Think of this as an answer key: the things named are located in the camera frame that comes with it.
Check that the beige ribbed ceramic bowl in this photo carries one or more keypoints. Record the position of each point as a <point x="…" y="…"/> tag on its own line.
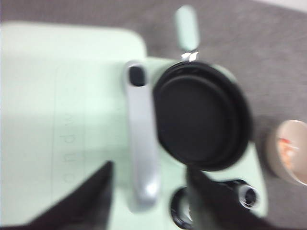
<point x="296" y="132"/>

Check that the orange shrimp pieces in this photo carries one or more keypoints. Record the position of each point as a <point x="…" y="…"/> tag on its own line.
<point x="288" y="153"/>

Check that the left silver control knob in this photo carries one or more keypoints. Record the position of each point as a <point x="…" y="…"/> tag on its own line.
<point x="180" y="209"/>

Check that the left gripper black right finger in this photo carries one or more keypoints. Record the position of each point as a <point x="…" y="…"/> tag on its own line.
<point x="215" y="207"/>

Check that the black round frying pan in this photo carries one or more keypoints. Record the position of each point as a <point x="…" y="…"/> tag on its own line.
<point x="203" y="118"/>

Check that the right silver control knob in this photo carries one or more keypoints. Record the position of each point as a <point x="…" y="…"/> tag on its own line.
<point x="247" y="196"/>

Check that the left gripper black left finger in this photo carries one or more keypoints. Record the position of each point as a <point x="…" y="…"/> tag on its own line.
<point x="86" y="208"/>

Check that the silver control knob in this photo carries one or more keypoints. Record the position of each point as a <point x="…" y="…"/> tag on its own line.
<point x="180" y="209"/>
<point x="247" y="196"/>

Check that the breakfast maker hinged lid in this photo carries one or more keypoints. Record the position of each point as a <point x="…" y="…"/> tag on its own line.
<point x="63" y="116"/>

